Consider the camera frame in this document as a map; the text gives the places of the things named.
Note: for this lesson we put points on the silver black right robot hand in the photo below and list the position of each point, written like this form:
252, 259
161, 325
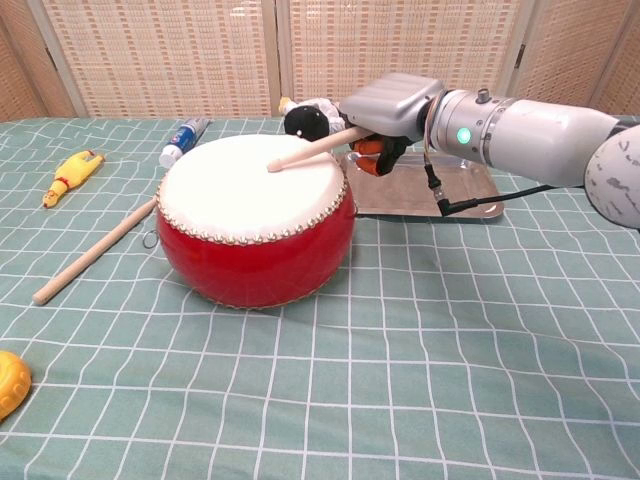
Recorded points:
390, 105

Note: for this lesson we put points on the rectangular stainless steel tray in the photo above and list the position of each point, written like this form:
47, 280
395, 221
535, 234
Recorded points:
410, 195

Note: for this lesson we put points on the black and white plush doll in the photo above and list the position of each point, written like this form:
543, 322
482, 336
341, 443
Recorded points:
305, 122

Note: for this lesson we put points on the blue and white toothpaste tube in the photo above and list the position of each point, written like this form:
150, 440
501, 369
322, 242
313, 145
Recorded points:
182, 140

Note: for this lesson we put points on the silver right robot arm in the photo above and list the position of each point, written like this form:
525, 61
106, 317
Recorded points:
540, 140

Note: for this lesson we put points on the yellow orange plastic toy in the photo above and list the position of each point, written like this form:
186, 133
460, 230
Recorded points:
12, 385

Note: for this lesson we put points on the red drum with white skin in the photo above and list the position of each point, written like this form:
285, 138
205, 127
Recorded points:
250, 260

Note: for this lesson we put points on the woven bamboo folding screen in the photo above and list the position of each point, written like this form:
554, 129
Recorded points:
165, 55

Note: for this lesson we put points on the green checked tablecloth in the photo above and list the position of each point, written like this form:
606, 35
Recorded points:
400, 375

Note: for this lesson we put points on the wooden drumstick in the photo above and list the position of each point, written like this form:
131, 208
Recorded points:
95, 250
310, 150

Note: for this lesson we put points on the yellow rubber chicken toy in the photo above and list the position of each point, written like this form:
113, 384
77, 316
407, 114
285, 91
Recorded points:
75, 172

